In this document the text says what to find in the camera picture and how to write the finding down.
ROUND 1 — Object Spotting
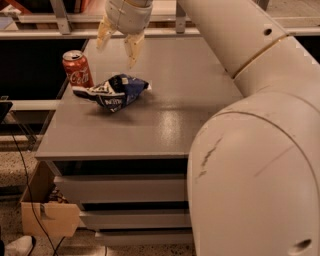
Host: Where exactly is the metal shelf frame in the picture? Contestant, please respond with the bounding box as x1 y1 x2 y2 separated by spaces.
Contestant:
0 0 320 40

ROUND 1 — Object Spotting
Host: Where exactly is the cardboard box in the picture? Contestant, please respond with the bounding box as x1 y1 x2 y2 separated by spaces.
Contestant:
20 162 80 237

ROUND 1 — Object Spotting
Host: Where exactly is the blue chip bag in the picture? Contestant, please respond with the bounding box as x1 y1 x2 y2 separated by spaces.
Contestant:
72 74 151 113

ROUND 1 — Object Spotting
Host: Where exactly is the red coke can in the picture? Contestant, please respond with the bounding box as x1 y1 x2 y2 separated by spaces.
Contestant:
62 50 93 88

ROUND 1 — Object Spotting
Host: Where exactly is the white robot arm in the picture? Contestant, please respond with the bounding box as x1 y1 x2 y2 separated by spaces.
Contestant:
177 0 320 256

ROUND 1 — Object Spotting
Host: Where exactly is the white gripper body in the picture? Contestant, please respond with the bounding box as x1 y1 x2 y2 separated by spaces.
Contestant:
105 0 153 34

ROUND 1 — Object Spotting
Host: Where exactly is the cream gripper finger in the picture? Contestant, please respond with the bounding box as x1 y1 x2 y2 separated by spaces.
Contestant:
96 15 117 50
124 32 144 68

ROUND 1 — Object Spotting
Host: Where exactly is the grey drawer cabinet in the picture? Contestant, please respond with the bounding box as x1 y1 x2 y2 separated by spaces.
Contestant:
36 37 241 246

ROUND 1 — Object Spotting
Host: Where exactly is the black cable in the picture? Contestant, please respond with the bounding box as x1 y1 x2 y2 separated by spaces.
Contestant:
9 128 66 256

